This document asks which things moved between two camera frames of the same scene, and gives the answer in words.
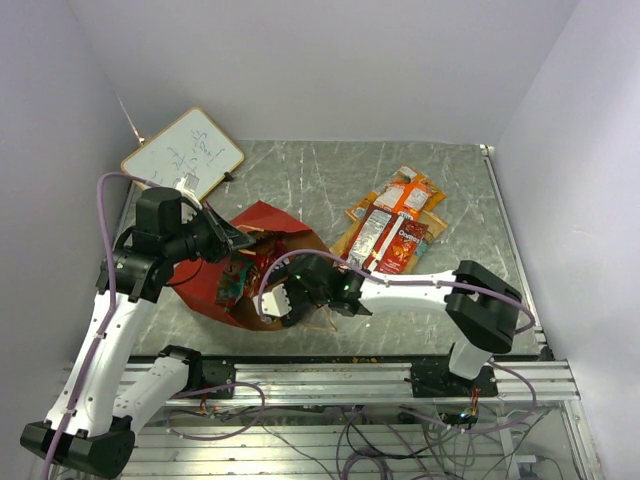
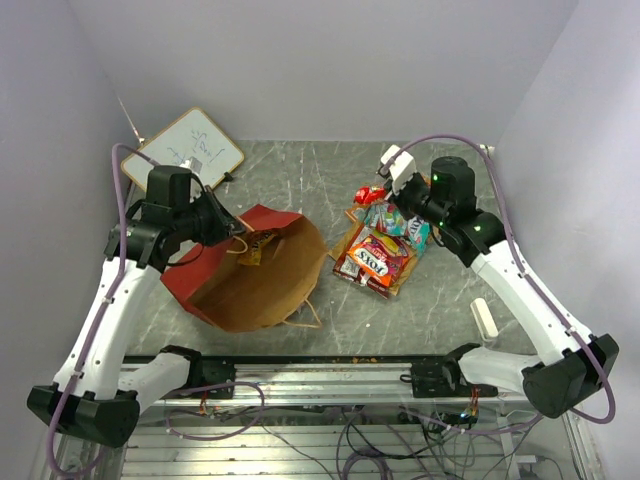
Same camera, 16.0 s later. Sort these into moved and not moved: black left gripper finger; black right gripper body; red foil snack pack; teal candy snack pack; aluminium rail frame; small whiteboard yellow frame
Moved: red foil snack pack; black left gripper finger; black right gripper body; teal candy snack pack
Not moved: aluminium rail frame; small whiteboard yellow frame
